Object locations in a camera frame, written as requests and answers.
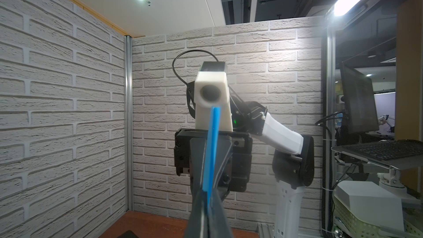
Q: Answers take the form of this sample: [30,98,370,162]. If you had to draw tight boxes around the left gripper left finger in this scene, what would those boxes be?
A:
[184,190,209,238]

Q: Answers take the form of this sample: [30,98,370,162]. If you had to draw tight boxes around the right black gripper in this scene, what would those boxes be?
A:
[174,128,253,205]

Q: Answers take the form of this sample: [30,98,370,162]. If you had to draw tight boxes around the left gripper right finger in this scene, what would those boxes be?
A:
[209,190,234,238]

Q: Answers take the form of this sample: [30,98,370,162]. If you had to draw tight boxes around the blue square paper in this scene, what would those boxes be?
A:
[202,107,221,210]

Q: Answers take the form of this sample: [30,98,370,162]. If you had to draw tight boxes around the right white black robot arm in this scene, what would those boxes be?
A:
[174,93,315,238]

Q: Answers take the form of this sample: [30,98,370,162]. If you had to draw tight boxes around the green perforated basket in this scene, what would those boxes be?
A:
[332,197,423,238]

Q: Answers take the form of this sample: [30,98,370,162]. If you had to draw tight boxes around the white box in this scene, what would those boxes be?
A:
[335,181,404,231]

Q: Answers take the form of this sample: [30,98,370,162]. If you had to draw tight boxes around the black computer monitor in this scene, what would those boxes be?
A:
[340,63,379,134]

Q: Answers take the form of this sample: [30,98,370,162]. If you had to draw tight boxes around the black keyboard on tray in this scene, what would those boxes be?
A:
[332,139,423,170]

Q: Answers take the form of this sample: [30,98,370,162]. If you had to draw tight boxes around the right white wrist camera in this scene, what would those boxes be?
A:
[193,62,233,132]

